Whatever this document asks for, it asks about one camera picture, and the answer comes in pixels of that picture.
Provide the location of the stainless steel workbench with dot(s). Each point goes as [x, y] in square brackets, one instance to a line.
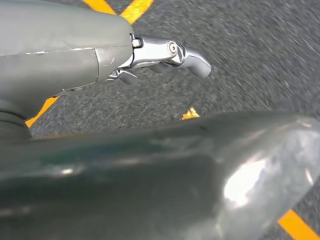
[124, 185]

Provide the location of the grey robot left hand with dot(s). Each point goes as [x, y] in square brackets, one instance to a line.
[50, 49]

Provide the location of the yellow floor tape square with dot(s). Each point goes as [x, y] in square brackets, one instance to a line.
[136, 10]

